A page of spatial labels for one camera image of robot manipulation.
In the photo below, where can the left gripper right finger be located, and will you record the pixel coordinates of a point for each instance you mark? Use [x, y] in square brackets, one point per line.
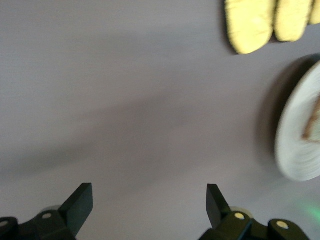
[216, 207]

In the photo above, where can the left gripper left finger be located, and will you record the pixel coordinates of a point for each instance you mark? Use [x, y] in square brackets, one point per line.
[80, 205]

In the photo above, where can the round ribbed wooden plate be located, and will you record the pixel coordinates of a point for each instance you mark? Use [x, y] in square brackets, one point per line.
[292, 140]

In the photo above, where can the brown bread slice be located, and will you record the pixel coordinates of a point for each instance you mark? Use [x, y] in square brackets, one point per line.
[313, 125]

